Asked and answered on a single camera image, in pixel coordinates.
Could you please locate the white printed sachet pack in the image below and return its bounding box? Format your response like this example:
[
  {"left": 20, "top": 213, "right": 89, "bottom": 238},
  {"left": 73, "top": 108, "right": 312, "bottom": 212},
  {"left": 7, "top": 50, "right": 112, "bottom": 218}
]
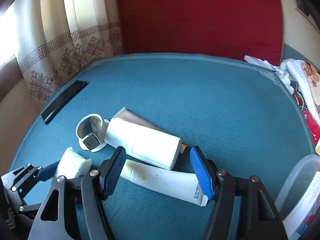
[{"left": 53, "top": 147, "right": 92, "bottom": 179}]

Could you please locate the white cream tube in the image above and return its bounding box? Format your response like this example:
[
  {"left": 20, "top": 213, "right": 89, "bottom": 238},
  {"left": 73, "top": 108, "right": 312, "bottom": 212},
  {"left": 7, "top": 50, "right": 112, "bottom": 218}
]
[{"left": 120, "top": 160, "right": 208, "bottom": 207}]

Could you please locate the white rectangular bottle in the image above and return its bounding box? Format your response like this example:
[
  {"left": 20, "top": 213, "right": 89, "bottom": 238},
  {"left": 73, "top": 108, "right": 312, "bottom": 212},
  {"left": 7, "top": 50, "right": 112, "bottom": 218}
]
[{"left": 105, "top": 118, "right": 181, "bottom": 170}]

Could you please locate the white round jar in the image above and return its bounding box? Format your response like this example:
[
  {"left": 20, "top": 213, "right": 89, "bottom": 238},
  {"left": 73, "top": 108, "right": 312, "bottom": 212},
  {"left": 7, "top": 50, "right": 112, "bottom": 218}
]
[{"left": 75, "top": 113, "right": 110, "bottom": 153}]

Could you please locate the beige cosmetic tube silver cap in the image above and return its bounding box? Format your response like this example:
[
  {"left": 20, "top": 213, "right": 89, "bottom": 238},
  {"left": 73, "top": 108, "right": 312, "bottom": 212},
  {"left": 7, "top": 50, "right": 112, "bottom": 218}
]
[{"left": 109, "top": 107, "right": 188, "bottom": 155}]

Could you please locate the clear plastic bowl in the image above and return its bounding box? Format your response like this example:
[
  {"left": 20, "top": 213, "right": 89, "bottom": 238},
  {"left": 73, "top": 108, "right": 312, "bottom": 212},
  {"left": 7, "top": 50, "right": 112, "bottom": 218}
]
[{"left": 274, "top": 154, "right": 320, "bottom": 240}]

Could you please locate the blue white medicine box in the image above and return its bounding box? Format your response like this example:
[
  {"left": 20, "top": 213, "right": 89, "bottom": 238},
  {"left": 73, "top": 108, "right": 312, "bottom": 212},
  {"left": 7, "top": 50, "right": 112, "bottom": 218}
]
[{"left": 283, "top": 171, "right": 319, "bottom": 237}]

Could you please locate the teal woven table mat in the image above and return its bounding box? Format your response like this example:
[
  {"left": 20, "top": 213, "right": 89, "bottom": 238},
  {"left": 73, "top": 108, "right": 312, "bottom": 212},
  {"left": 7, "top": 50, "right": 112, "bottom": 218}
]
[{"left": 10, "top": 54, "right": 315, "bottom": 239}]

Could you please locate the black flat remote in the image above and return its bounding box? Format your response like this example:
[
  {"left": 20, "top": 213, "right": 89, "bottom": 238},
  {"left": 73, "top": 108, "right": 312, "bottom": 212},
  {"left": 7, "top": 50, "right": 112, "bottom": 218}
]
[{"left": 41, "top": 80, "right": 88, "bottom": 125}]

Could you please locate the white bedside table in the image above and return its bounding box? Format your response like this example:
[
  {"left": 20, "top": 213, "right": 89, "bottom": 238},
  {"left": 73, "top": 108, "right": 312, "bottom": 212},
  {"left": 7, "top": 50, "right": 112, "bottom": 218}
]
[{"left": 244, "top": 55, "right": 278, "bottom": 72}]

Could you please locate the crumpled white tissue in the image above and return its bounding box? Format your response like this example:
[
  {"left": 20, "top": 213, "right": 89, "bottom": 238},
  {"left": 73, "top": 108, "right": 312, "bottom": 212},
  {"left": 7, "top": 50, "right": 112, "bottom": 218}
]
[{"left": 275, "top": 67, "right": 297, "bottom": 95}]

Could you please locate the floral white quilt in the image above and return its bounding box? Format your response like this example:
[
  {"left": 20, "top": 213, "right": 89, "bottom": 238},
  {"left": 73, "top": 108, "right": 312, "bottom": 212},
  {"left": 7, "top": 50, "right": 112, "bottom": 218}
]
[{"left": 280, "top": 59, "right": 319, "bottom": 125}]

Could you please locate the patterned beige curtain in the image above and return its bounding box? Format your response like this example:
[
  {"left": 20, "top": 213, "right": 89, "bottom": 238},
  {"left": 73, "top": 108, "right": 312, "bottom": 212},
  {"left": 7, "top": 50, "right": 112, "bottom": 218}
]
[{"left": 1, "top": 0, "right": 123, "bottom": 107}]

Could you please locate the red upholstered headboard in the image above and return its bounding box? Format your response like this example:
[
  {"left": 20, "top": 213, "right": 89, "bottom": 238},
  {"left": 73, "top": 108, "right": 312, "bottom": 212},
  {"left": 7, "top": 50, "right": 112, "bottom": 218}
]
[{"left": 118, "top": 0, "right": 283, "bottom": 65}]

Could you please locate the framed wall picture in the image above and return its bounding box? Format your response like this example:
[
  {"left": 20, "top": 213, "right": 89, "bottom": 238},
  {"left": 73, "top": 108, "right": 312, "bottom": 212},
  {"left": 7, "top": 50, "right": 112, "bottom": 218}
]
[{"left": 296, "top": 0, "right": 319, "bottom": 31}]

